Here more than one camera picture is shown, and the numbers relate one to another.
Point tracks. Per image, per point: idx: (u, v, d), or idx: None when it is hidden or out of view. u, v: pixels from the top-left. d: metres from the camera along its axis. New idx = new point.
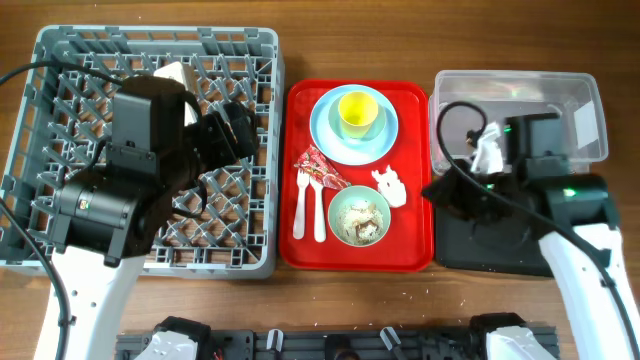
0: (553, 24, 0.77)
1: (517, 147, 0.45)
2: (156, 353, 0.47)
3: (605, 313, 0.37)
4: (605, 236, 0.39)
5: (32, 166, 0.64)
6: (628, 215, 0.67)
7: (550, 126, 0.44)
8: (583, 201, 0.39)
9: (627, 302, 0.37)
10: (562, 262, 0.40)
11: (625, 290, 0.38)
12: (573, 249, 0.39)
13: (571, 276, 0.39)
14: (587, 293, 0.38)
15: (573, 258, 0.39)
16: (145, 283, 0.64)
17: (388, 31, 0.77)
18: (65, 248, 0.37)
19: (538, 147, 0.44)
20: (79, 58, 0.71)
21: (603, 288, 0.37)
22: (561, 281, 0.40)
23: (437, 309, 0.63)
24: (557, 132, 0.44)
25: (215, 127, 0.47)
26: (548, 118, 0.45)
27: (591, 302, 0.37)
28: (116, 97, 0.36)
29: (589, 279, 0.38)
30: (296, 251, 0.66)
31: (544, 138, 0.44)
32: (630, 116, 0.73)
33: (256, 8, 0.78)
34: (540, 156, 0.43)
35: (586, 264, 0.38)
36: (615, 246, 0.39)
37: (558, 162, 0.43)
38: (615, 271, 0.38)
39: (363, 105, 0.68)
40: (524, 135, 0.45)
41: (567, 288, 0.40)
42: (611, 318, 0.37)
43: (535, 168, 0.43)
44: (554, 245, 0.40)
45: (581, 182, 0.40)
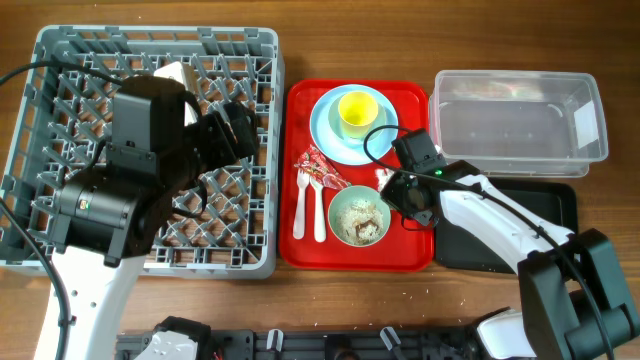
0: (553, 24, 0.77)
1: (404, 161, 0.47)
2: (156, 353, 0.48)
3: (491, 215, 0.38)
4: (475, 177, 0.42)
5: (32, 166, 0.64)
6: (628, 215, 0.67)
7: (424, 138, 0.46)
8: (452, 175, 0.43)
9: (509, 201, 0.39)
10: (454, 207, 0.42)
11: (505, 197, 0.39)
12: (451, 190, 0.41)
13: (461, 209, 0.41)
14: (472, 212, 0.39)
15: (453, 196, 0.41)
16: (146, 283, 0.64)
17: (388, 31, 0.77)
18: (65, 248, 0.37)
19: (418, 154, 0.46)
20: (79, 58, 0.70)
21: (484, 200, 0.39)
22: (464, 223, 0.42)
23: (437, 309, 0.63)
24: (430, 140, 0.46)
25: (215, 126, 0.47)
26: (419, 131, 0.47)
27: (479, 213, 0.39)
28: (116, 97, 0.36)
29: (470, 202, 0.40)
30: (296, 250, 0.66)
31: (422, 145, 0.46)
32: (630, 116, 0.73)
33: (256, 8, 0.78)
34: (419, 161, 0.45)
35: (464, 193, 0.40)
36: (483, 178, 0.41)
37: (436, 162, 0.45)
38: (492, 190, 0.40)
39: (363, 105, 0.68)
40: (403, 148, 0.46)
41: (466, 220, 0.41)
42: (496, 216, 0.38)
43: (421, 170, 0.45)
44: (445, 204, 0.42)
45: (451, 168, 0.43)
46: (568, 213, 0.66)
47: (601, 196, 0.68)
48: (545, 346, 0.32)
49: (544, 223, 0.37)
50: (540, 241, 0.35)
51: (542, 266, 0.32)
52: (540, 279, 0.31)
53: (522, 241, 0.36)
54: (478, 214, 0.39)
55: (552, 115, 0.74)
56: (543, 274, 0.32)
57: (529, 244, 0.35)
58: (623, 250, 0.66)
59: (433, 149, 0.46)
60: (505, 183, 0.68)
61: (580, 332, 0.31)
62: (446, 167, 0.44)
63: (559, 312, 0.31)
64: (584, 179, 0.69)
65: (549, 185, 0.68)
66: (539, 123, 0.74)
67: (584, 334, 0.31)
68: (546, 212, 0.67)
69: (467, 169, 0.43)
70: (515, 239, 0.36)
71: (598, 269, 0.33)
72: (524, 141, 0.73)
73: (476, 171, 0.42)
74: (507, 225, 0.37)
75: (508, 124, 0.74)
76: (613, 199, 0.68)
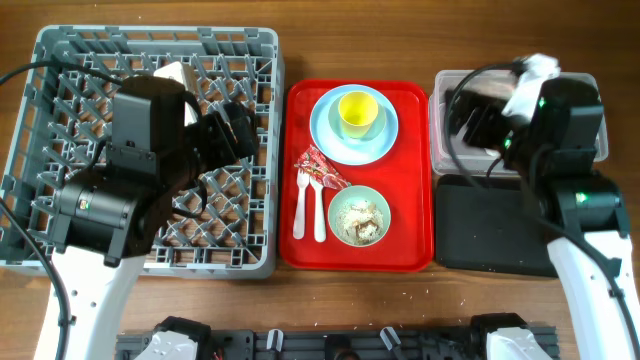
0: (553, 24, 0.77)
1: (551, 131, 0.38)
2: (156, 353, 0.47)
3: (613, 326, 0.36)
4: (619, 245, 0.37)
5: (32, 166, 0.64)
6: (628, 215, 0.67)
7: (591, 119, 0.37)
8: (597, 197, 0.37)
9: (633, 310, 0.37)
10: (571, 272, 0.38)
11: (633, 302, 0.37)
12: (581, 255, 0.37)
13: (578, 286, 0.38)
14: (596, 303, 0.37)
15: (583, 266, 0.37)
16: (146, 283, 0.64)
17: (388, 31, 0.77)
18: (65, 248, 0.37)
19: (569, 143, 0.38)
20: (79, 58, 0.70)
21: (612, 299, 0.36)
22: (565, 282, 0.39)
23: (438, 309, 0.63)
24: (593, 127, 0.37)
25: (215, 126, 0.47)
26: (596, 119, 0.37)
27: (595, 310, 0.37)
28: (116, 97, 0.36)
29: (597, 290, 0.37)
30: (296, 250, 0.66)
31: (578, 131, 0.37)
32: (631, 116, 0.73)
33: (256, 8, 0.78)
34: (568, 150, 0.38)
35: (593, 272, 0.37)
36: (627, 256, 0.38)
37: (586, 154, 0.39)
38: (624, 282, 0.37)
39: (363, 105, 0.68)
40: (556, 125, 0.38)
41: (571, 293, 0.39)
42: (617, 328, 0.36)
43: (561, 158, 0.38)
44: (561, 250, 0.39)
45: (597, 188, 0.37)
46: None
47: None
48: None
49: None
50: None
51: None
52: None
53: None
54: (593, 312, 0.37)
55: None
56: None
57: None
58: None
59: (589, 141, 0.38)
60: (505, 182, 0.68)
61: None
62: (590, 186, 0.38)
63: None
64: None
65: None
66: None
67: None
68: None
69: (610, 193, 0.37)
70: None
71: None
72: None
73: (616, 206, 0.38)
74: (621, 350, 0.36)
75: None
76: None
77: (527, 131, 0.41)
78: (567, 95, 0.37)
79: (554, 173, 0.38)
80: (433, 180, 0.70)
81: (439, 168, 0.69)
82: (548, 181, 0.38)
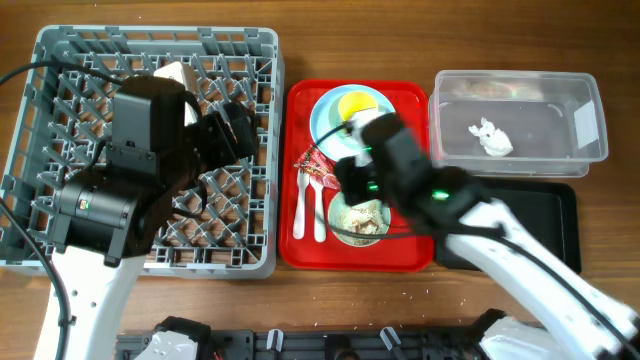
0: (552, 24, 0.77)
1: (382, 166, 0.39)
2: (156, 353, 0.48)
3: (536, 280, 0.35)
4: (491, 211, 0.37)
5: (32, 166, 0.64)
6: (628, 216, 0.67)
7: (407, 143, 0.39)
8: (459, 195, 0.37)
9: (541, 251, 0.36)
10: (473, 254, 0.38)
11: (534, 243, 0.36)
12: (475, 238, 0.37)
13: (492, 264, 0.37)
14: (510, 271, 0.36)
15: (478, 246, 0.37)
16: (146, 283, 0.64)
17: (388, 31, 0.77)
18: (65, 248, 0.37)
19: (400, 162, 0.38)
20: (79, 58, 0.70)
21: (517, 255, 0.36)
22: (481, 264, 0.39)
23: (438, 309, 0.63)
24: (415, 144, 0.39)
25: (215, 126, 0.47)
26: (394, 134, 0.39)
27: (517, 275, 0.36)
28: (116, 97, 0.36)
29: (502, 256, 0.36)
30: (296, 250, 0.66)
31: (404, 150, 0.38)
32: (630, 116, 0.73)
33: (256, 8, 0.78)
34: (407, 171, 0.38)
35: (492, 245, 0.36)
36: (503, 213, 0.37)
37: (425, 168, 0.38)
38: (518, 233, 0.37)
39: (365, 106, 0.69)
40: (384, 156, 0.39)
41: (498, 272, 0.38)
42: (546, 285, 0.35)
43: (410, 180, 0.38)
44: (457, 243, 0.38)
45: (453, 183, 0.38)
46: (568, 214, 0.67)
47: (601, 197, 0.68)
48: None
49: (594, 294, 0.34)
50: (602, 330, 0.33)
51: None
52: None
53: (582, 332, 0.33)
54: (519, 280, 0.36)
55: (552, 116, 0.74)
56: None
57: (591, 337, 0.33)
58: (622, 250, 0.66)
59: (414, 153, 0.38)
60: (505, 182, 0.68)
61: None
62: (447, 184, 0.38)
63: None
64: (584, 179, 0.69)
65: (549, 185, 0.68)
66: (538, 122, 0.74)
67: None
68: (546, 212, 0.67)
69: (470, 189, 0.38)
70: (572, 325, 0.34)
71: None
72: (524, 141, 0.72)
73: (484, 197, 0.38)
74: (558, 299, 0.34)
75: (508, 124, 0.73)
76: (613, 199, 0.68)
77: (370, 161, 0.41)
78: (380, 134, 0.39)
79: (413, 189, 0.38)
80: None
81: None
82: (420, 197, 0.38)
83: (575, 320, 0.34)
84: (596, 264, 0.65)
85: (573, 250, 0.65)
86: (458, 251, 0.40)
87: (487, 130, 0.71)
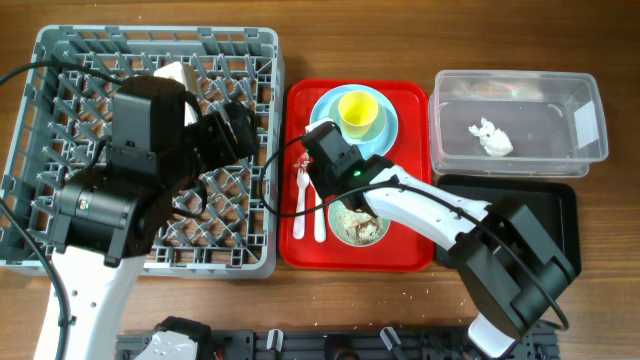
0: (552, 24, 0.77)
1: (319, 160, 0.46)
2: (156, 353, 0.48)
3: (417, 204, 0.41)
4: (389, 171, 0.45)
5: (32, 166, 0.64)
6: (628, 215, 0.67)
7: (334, 134, 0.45)
8: (370, 171, 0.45)
9: (425, 186, 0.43)
10: (380, 206, 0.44)
11: (421, 184, 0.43)
12: (372, 191, 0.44)
13: (388, 206, 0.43)
14: (401, 205, 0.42)
15: (376, 194, 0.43)
16: (146, 283, 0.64)
17: (388, 31, 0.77)
18: (65, 248, 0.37)
19: (333, 154, 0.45)
20: (79, 58, 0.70)
21: (406, 193, 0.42)
22: (390, 215, 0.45)
23: (438, 309, 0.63)
24: (341, 136, 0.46)
25: (215, 126, 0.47)
26: (328, 130, 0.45)
27: (402, 206, 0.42)
28: (116, 97, 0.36)
29: (393, 197, 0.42)
30: (296, 250, 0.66)
31: (334, 143, 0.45)
32: (630, 116, 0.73)
33: (256, 8, 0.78)
34: (336, 162, 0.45)
35: (387, 190, 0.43)
36: (397, 169, 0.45)
37: (351, 158, 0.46)
38: (408, 180, 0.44)
39: (363, 105, 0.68)
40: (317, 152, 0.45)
41: (397, 215, 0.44)
42: (422, 206, 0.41)
43: (341, 169, 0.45)
44: (371, 204, 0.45)
45: (368, 166, 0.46)
46: (568, 214, 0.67)
47: (601, 197, 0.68)
48: (499, 315, 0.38)
49: (459, 200, 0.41)
50: (463, 221, 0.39)
51: (469, 248, 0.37)
52: (471, 260, 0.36)
53: (450, 227, 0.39)
54: (404, 208, 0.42)
55: (552, 115, 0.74)
56: (472, 256, 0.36)
57: (454, 227, 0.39)
58: (623, 250, 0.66)
59: (344, 145, 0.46)
60: (506, 181, 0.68)
61: (526, 300, 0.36)
62: (363, 166, 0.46)
63: (493, 281, 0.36)
64: (584, 179, 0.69)
65: (549, 185, 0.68)
66: (539, 122, 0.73)
67: (529, 301, 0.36)
68: (547, 212, 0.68)
69: (382, 164, 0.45)
70: (441, 224, 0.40)
71: (523, 233, 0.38)
72: (524, 141, 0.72)
73: (391, 164, 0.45)
74: (431, 210, 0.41)
75: (508, 124, 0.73)
76: (613, 199, 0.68)
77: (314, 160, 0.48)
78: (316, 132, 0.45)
79: (339, 172, 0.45)
80: (434, 180, 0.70)
81: (439, 168, 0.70)
82: (346, 181, 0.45)
83: (444, 220, 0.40)
84: (596, 264, 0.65)
85: (574, 250, 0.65)
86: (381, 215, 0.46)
87: (488, 130, 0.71)
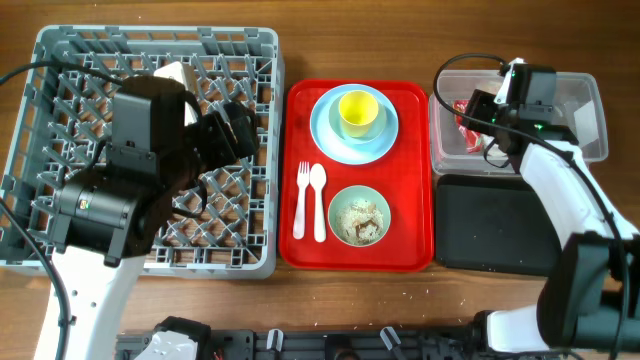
0: (553, 24, 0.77)
1: (514, 93, 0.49)
2: (156, 353, 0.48)
3: (570, 184, 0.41)
4: (569, 147, 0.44)
5: (32, 166, 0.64)
6: (628, 215, 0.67)
7: (547, 77, 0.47)
8: (550, 135, 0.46)
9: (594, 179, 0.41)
10: (539, 167, 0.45)
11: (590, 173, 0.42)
12: (542, 151, 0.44)
13: (543, 169, 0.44)
14: (558, 176, 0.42)
15: (543, 157, 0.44)
16: (146, 283, 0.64)
17: (388, 31, 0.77)
18: (65, 248, 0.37)
19: (532, 97, 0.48)
20: (79, 58, 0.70)
21: (567, 169, 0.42)
22: (538, 181, 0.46)
23: (438, 309, 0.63)
24: (552, 84, 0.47)
25: (215, 126, 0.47)
26: (549, 72, 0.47)
27: (556, 176, 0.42)
28: (116, 97, 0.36)
29: (555, 164, 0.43)
30: (296, 250, 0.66)
31: (539, 89, 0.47)
32: (630, 116, 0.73)
33: (256, 8, 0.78)
34: (528, 105, 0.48)
35: (552, 157, 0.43)
36: (577, 151, 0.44)
37: (544, 111, 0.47)
38: (581, 163, 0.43)
39: (363, 105, 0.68)
40: (525, 84, 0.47)
41: (546, 185, 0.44)
42: (574, 189, 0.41)
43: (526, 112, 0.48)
44: (530, 155, 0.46)
45: (552, 129, 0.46)
46: None
47: None
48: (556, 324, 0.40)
49: (616, 212, 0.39)
50: (605, 225, 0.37)
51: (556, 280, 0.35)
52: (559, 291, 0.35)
53: (588, 218, 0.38)
54: (559, 179, 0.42)
55: None
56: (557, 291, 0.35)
57: (596, 224, 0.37)
58: None
59: (545, 97, 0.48)
60: (505, 182, 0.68)
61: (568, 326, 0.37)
62: (548, 125, 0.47)
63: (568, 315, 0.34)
64: None
65: None
66: None
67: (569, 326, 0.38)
68: None
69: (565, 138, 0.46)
70: (582, 213, 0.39)
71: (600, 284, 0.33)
72: None
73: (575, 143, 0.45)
74: (583, 199, 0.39)
75: None
76: (613, 199, 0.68)
77: (508, 88, 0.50)
78: (532, 66, 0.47)
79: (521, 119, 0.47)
80: (433, 179, 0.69)
81: (439, 168, 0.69)
82: (525, 127, 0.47)
83: (587, 213, 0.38)
84: None
85: None
86: (526, 177, 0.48)
87: None
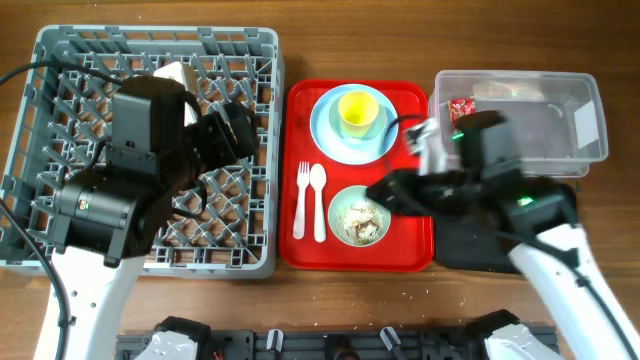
0: (553, 24, 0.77)
1: (470, 157, 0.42)
2: (156, 353, 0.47)
3: (583, 303, 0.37)
4: (572, 231, 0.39)
5: (32, 166, 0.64)
6: (627, 216, 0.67)
7: (507, 134, 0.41)
8: (542, 203, 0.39)
9: (604, 289, 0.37)
10: (536, 270, 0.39)
11: (602, 284, 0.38)
12: (542, 257, 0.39)
13: (545, 279, 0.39)
14: (564, 295, 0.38)
15: (546, 266, 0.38)
16: (146, 283, 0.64)
17: (387, 31, 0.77)
18: (65, 248, 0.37)
19: (492, 155, 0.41)
20: (79, 58, 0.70)
21: (580, 288, 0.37)
22: (534, 280, 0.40)
23: (438, 309, 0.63)
24: (508, 139, 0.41)
25: (215, 127, 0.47)
26: (500, 126, 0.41)
27: (565, 293, 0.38)
28: (115, 97, 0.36)
29: (564, 283, 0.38)
30: (296, 251, 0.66)
31: (495, 145, 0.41)
32: (631, 116, 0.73)
33: (256, 8, 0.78)
34: (491, 164, 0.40)
35: (557, 268, 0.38)
36: (581, 243, 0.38)
37: (514, 171, 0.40)
38: (589, 268, 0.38)
39: (363, 105, 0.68)
40: (476, 144, 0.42)
41: (549, 298, 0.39)
42: (595, 318, 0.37)
43: (492, 174, 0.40)
44: (525, 256, 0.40)
45: (541, 193, 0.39)
46: None
47: (601, 197, 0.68)
48: None
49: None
50: None
51: None
52: None
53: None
54: (570, 300, 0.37)
55: (552, 115, 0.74)
56: None
57: None
58: (624, 250, 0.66)
59: (509, 152, 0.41)
60: None
61: None
62: (532, 192, 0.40)
63: None
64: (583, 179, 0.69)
65: None
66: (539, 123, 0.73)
67: None
68: None
69: (552, 201, 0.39)
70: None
71: None
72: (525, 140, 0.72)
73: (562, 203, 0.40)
74: (603, 329, 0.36)
75: None
76: (613, 199, 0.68)
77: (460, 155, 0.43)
78: (478, 124, 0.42)
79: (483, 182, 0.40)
80: None
81: None
82: (501, 200, 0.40)
83: None
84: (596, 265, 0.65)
85: None
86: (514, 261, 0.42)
87: None
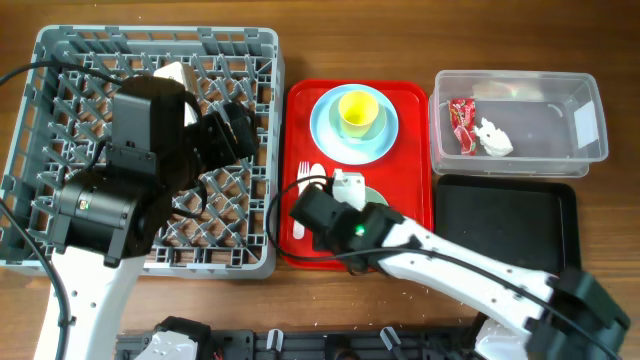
0: (553, 24, 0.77)
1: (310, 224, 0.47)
2: (156, 353, 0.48)
3: (449, 274, 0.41)
4: (403, 227, 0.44)
5: (32, 166, 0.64)
6: (627, 216, 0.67)
7: (319, 199, 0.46)
8: (374, 223, 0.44)
9: (453, 249, 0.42)
10: (403, 271, 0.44)
11: (447, 245, 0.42)
12: (393, 256, 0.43)
13: (413, 272, 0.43)
14: (432, 275, 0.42)
15: (399, 261, 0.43)
16: (146, 283, 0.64)
17: (388, 31, 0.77)
18: (65, 248, 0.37)
19: (324, 216, 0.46)
20: (80, 58, 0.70)
21: (435, 260, 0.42)
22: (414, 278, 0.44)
23: (438, 309, 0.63)
24: (328, 198, 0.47)
25: (215, 126, 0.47)
26: (312, 193, 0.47)
27: (433, 274, 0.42)
28: (116, 97, 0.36)
29: (420, 265, 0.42)
30: (296, 250, 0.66)
31: (323, 207, 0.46)
32: (630, 116, 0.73)
33: (257, 8, 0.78)
34: (327, 222, 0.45)
35: (410, 257, 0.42)
36: (413, 227, 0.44)
37: (343, 217, 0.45)
38: (430, 240, 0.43)
39: (363, 105, 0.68)
40: (307, 215, 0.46)
41: (431, 283, 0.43)
42: (468, 278, 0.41)
43: (332, 229, 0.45)
44: (388, 267, 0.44)
45: (367, 219, 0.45)
46: (568, 214, 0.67)
47: (601, 197, 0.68)
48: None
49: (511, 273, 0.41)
50: (523, 298, 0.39)
51: None
52: None
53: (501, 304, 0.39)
54: (438, 277, 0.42)
55: (552, 115, 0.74)
56: None
57: (515, 303, 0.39)
58: (624, 250, 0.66)
59: (333, 205, 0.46)
60: (506, 182, 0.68)
61: None
62: (362, 221, 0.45)
63: None
64: (583, 179, 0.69)
65: (549, 185, 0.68)
66: (539, 123, 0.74)
67: None
68: (547, 212, 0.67)
69: (381, 214, 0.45)
70: (497, 304, 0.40)
71: None
72: (524, 140, 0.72)
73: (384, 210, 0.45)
74: (476, 283, 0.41)
75: (508, 125, 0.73)
76: (613, 199, 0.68)
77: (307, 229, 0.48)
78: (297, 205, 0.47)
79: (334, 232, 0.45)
80: (433, 179, 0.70)
81: (440, 168, 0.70)
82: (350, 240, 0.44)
83: (503, 305, 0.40)
84: (596, 265, 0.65)
85: (574, 250, 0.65)
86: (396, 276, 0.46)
87: (487, 130, 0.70)
